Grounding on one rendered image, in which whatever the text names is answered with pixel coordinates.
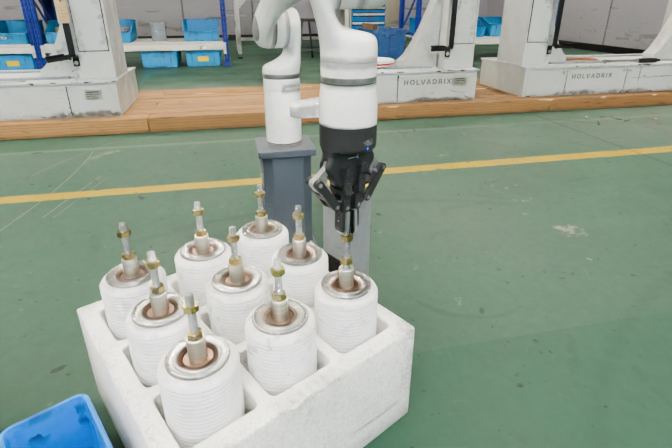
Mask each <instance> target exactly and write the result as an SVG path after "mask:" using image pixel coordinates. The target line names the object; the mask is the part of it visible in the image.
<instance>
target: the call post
mask: <svg viewBox="0 0 672 448"><path fill-rule="evenodd" d="M370 218H371V198H370V199H369V200H368V201H365V200H364V201H363V202H362V203H361V206H360V207H359V225H358V227H357V232H355V233H353V241H351V242H350V256H352V264H351V265H352V266H353V267H354V270H356V271H359V272H362V273H364V274H365V275H367V276H368V277H369V249H370ZM323 250H324V251H325V252H326V254H327V255H328V271H329V272H332V271H335V270H339V266H341V265H342V264H341V256H342V255H343V241H341V234H340V233H338V232H337V230H336V229H335V211H333V210H332V209H330V208H328V207H325V206H324V205H323Z"/></svg>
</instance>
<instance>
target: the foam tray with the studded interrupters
mask: <svg viewBox="0 0 672 448"><path fill-rule="evenodd" d="M77 313H78V317H79V321H80V325H81V328H82V332H83V336H84V340H85V343H86V347H87V351H88V355H89V358H90V362H91V366H92V369H93V373H94V377H95V381H96V384H97V388H98V391H99V394H100V396H101V398H102V400H103V402H104V404H105V406H106V408H107V411H108V413H109V415H110V417H111V419H112V421H113V423H114V425H115V428H116V430H117V432H118V434H119V436H120V438H121V440H122V442H123V444H124V447H125V448H180V447H179V445H178V444H177V442H176V440H175V439H174V437H173V435H172V434H171V432H170V430H169V428H168V427H167V424H166V419H165V414H164V409H163V404H162V399H161V393H160V389H159V384H157V385H155V386H152V387H149V388H146V387H144V386H143V385H142V383H141V381H140V380H139V378H138V376H137V375H136V373H135V371H134V367H133V362H132V358H131V354H130V349H129V344H128V340H127V339H124V340H120V341H118V340H116V339H115V338H114V336H113V334H112V333H111V331H110V329H109V326H108V321H107V317H106V313H105V309H104V305H103V300H101V301H98V302H95V303H92V304H89V305H87V306H84V307H81V308H79V309H77ZM198 314H199V321H200V327H201V328H202V332H203V333H204V334H214V333H213V332H212V331H211V327H210V319H209V312H208V304H207V305H205V306H202V307H200V308H199V311H198ZM414 331H415V328H414V327H413V326H412V325H410V324H409V323H407V322H406V321H404V320H403V319H401V318H400V317H398V316H396V315H395V314H393V313H392V312H390V311H389V310H387V309H386V308H384V307H383V306H381V305H380V304H378V303H377V324H376V336H375V337H373V338H371V339H370V340H368V341H366V342H365V343H363V344H361V345H360V346H358V347H356V348H355V349H353V350H352V351H350V352H348V353H346V354H340V353H338V352H337V351H336V350H335V349H333V348H332V347H331V346H330V345H329V344H327V343H326V342H325V341H324V340H322V339H321V338H320V337H319V336H318V335H316V341H317V342H316V344H317V372H315V373H314V374H312V375H310V376H309V377H307V378H305V379H304V380H302V381H301V382H299V383H297V384H296V385H294V386H292V387H291V388H289V389H287V390H286V391H284V392H282V393H281V394H279V395H277V396H270V395H269V394H268V393H267V392H266V391H265V390H264V389H263V388H262V387H261V386H260V384H259V383H258V382H257V381H256V380H255V379H254V378H253V377H252V376H251V374H250V373H249V365H248V354H247V344H246V340H245V341H243V342H241V343H239V344H237V345H235V346H236V347H237V349H238V352H239V357H240V366H241V376H242V385H243V394H244V404H245V414H246V415H245V416H243V417H241V418H240V419H238V420H236V421H235V422H233V423H232V424H230V425H228V426H227V427H225V428H223V429H222V430H220V431H218V432H217V433H215V434H213V435H212V436H210V437H208V438H207V439H205V440H204V441H202V442H200V443H199V444H197V445H195V446H194V447H192V448H363V447H364V446H366V445H367V444H368V443H369V442H371V441H372V440H373V439H375V438H376V437H377V436H378V435H380V434H381V433H382V432H383V431H385V430H386V429H387V428H388V427H390V426H391V425H392V424H393V423H395V422H396V421H397V420H398V419H400V418H401V417H402V416H403V415H405V414H406V413H407V412H408V403H409V391H410V379H411V367H412V355H413V343H414ZM214 335H215V334H214Z"/></svg>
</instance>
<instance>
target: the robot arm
mask: <svg viewBox="0 0 672 448"><path fill-rule="evenodd" d="M300 1H301V0H261V1H260V3H259V5H258V7H257V9H256V12H255V15H254V19H253V25H252V33H253V38H254V40H255V42H256V44H257V45H258V46H260V47H262V48H267V49H271V48H283V52H282V54H281V55H280V56H279V57H278V58H276V59H275V60H273V61H271V62H269V63H267V64H265V65H264V66H263V68H262V75H263V89H264V106H265V123H266V140H267V145H268V146H270V147H274V148H292V147H296V146H299V145H301V144H302V131H301V118H316V117H319V144H320V147H321V150H322V158H321V161H320V170H319V171H318V172H317V173H316V175H315V176H314V177H311V176H309V177H307V178H306V180H305V183H306V185H307V186H308V187H309V188H310V190H311V191H312V192H313V193H314V194H315V196H316V197H317V198H318V199H319V201H320V202H321V203H322V204H323V205H324V206H325V207H328V208H330V209H332V210H333V211H335V229H336V230H337V232H338V233H340V234H342V235H343V236H347V235H349V234H350V232H351V233H355V232H357V227H358V225H359V207H360V206H361V203H362V202H363V201H364V200H365V201H368V200H369V199H370V198H371V196H372V194H373V192H374V190H375V188H376V186H377V184H378V182H379V180H380V178H381V176H382V174H383V172H384V170H385V168H386V164H385V163H383V162H381V161H378V160H376V159H375V158H374V152H373V149H374V148H375V146H376V141H377V113H378V95H377V83H376V82H377V58H378V44H377V39H376V37H375V36H374V35H373V34H371V33H368V32H364V31H360V30H355V29H350V28H347V27H345V26H343V25H342V24H341V23H340V22H339V21H338V19H337V17H336V13H335V9H338V8H339V9H376V8H379V7H382V6H383V5H385V4H386V3H387V2H388V1H389V0H310V3H311V6H312V10H313V13H314V17H315V21H316V26H317V30H318V36H319V44H320V72H321V84H320V94H319V97H316V98H310V99H305V100H304V99H303V100H301V96H300V63H301V22H300V17H299V14H298V12H297V10H296V9H295V8H292V6H294V5H295V4H297V3H298V2H300ZM327 179H328V180H329V182H330V191H331V192H332V193H331V192H330V191H329V189H328V187H329V184H328V182H327ZM367 183H369V184H368V186H367V188H366V190H365V185H366V184H367ZM341 198H342V201H341ZM350 227H351V230H350Z"/></svg>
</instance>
